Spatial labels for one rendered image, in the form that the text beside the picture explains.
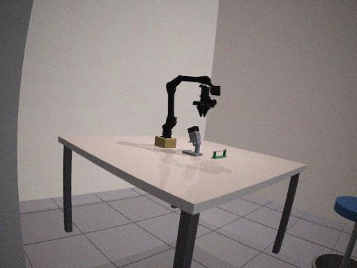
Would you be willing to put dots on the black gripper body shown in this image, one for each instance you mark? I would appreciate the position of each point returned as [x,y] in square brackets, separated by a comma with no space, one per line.
[202,101]

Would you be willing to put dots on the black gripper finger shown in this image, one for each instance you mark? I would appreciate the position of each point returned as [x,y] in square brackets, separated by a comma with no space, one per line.
[205,111]
[200,109]

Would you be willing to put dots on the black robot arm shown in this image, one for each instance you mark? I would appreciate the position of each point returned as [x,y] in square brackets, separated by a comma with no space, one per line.
[171,89]

